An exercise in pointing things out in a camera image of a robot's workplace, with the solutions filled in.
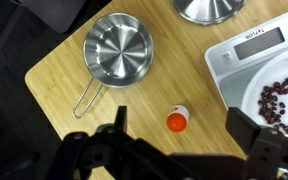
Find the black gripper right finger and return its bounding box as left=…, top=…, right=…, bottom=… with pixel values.
left=225, top=107, right=288, bottom=180

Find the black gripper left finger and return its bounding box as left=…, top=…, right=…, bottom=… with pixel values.
left=45, top=105, right=137, bottom=180

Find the white salt cellar orange cap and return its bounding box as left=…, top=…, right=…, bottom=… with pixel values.
left=166, top=104, right=190, bottom=133

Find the pile of red beans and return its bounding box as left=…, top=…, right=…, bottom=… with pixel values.
left=257, top=70, right=288, bottom=136

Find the silver digital kitchen scale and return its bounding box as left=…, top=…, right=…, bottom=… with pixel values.
left=204, top=7, right=288, bottom=111

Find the white bowl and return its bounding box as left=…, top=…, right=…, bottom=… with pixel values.
left=240, top=53, right=288, bottom=143

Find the round steel lid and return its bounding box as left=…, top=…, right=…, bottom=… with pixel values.
left=171, top=0, right=248, bottom=26

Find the black perforated metal table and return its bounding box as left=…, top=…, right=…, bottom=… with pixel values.
left=17, top=0, right=87, bottom=34

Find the steel saucepan with wire handle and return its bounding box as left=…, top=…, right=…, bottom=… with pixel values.
left=72, top=12, right=155, bottom=120

